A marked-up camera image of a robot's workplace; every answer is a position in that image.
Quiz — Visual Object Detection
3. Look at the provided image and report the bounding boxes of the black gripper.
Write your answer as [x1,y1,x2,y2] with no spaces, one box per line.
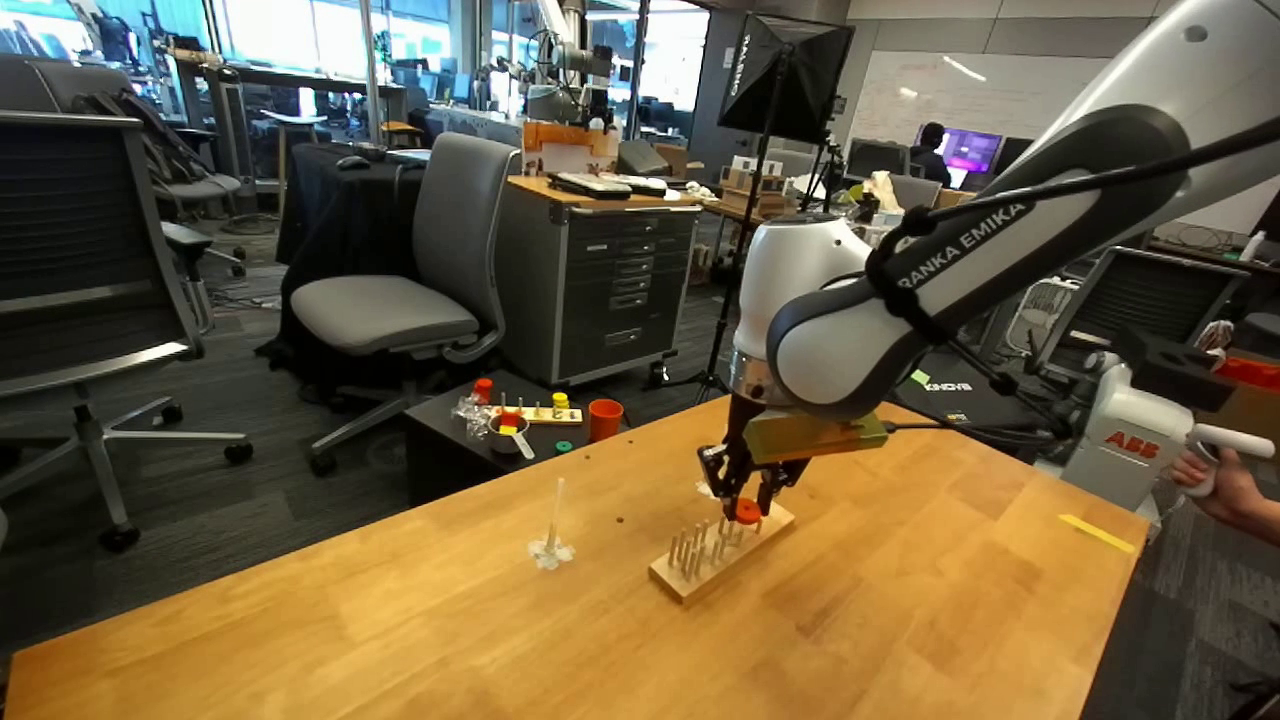
[695,397,806,522]

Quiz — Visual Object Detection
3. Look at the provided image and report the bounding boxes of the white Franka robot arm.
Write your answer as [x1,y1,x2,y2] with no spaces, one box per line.
[699,0,1280,524]

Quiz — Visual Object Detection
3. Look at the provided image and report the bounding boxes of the person hand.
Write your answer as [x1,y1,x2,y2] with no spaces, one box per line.
[1171,449,1272,536]

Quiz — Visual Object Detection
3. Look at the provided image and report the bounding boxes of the wooden peg board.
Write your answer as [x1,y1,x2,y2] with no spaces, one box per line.
[647,503,797,605]

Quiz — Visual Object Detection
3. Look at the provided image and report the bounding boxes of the orange cup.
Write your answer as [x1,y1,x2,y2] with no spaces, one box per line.
[588,397,626,440]

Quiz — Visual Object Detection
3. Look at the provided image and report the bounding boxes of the clear peg stand left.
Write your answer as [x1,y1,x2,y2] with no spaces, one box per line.
[527,482,575,571]

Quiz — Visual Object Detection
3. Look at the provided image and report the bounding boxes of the grey drawer cabinet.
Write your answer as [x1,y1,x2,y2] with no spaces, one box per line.
[495,178,699,387]

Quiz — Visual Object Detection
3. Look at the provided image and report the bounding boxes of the low black side table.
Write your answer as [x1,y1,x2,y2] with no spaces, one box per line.
[405,376,592,503]

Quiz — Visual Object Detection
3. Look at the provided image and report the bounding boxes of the colourful toy block set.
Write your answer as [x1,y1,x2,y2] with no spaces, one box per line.
[452,376,586,460]

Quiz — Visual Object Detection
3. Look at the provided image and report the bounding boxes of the yellow tape strip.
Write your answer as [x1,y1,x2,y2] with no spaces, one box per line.
[1057,513,1136,558]

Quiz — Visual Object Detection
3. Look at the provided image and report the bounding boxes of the black softbox light stand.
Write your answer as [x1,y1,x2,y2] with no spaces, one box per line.
[699,12,854,387]

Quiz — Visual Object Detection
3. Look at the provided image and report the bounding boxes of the grey office chair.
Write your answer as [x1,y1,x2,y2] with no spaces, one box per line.
[287,132,519,477]

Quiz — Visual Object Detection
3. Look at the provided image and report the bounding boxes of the black mesh office chair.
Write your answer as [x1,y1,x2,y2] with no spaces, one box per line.
[0,112,251,552]

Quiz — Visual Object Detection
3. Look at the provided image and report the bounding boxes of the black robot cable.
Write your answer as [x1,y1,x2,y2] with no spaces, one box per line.
[866,115,1280,443]

